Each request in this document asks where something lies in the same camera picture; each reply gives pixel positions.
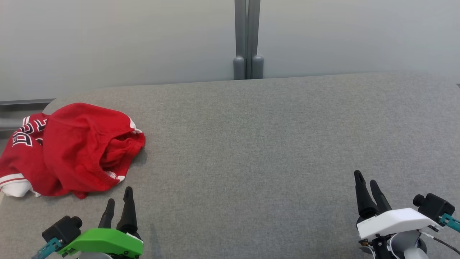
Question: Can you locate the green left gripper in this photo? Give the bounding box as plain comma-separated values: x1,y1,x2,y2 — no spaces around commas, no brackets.
57,186,144,259

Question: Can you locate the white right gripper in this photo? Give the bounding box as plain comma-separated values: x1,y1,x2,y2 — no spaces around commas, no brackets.
354,170,443,259

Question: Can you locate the red sports jersey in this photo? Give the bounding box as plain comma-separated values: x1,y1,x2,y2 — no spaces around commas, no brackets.
0,103,146,199

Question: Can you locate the teal left camera connector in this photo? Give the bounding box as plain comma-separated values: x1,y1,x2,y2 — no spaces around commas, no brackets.
32,237,64,259

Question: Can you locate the teal camera connector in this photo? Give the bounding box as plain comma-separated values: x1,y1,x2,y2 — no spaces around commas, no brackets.
32,237,64,259
439,213,460,233

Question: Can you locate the teal right camera connector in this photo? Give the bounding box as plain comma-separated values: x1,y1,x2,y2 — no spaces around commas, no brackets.
439,213,460,233

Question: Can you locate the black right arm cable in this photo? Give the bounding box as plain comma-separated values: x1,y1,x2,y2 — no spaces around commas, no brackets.
419,230,460,256

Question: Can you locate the grey metal rail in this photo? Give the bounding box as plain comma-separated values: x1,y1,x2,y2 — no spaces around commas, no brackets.
0,99,55,131

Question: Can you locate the grey partition post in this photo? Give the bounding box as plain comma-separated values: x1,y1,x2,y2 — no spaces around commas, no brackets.
247,0,264,79
233,0,247,80

